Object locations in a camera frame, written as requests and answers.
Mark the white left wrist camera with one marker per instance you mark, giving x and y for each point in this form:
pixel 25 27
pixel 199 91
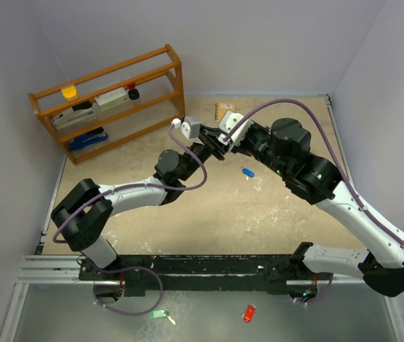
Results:
pixel 189 127

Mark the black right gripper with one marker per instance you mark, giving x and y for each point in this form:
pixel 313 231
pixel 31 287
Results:
pixel 265 129

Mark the blue capped key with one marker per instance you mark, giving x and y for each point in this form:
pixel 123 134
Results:
pixel 248 173

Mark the wooden shelf rack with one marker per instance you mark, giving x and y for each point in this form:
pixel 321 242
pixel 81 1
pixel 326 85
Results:
pixel 159 80

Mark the red key tag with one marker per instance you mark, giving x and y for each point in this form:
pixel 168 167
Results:
pixel 248 314

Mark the yellow lidded jar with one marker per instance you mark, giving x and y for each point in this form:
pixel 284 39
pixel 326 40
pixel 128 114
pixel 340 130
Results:
pixel 69 93

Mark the red black stamp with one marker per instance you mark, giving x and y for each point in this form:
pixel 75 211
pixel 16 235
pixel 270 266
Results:
pixel 133 92

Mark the white cardboard box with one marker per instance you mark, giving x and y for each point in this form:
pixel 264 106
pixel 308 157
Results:
pixel 111 99

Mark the green key tag with key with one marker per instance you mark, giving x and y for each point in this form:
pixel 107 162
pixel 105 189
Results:
pixel 161 314

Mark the tan spiral notebook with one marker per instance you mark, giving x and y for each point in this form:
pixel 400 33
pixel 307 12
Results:
pixel 221 109

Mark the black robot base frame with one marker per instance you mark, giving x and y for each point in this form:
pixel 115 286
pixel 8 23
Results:
pixel 276 274

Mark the white black stapler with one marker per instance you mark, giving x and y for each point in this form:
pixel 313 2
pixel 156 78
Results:
pixel 79 113

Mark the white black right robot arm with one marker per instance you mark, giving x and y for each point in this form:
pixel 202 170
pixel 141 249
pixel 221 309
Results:
pixel 381 263

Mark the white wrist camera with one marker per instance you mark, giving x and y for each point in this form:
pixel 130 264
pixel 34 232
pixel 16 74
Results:
pixel 189 127
pixel 233 129

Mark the blue stapler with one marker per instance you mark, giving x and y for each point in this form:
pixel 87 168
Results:
pixel 92 137

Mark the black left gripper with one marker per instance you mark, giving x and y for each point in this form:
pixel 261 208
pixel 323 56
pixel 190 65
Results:
pixel 212 147

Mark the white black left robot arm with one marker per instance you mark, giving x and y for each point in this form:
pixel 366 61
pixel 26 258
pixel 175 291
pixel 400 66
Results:
pixel 82 215

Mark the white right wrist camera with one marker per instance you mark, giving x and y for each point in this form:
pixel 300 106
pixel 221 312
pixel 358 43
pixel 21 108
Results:
pixel 233 129

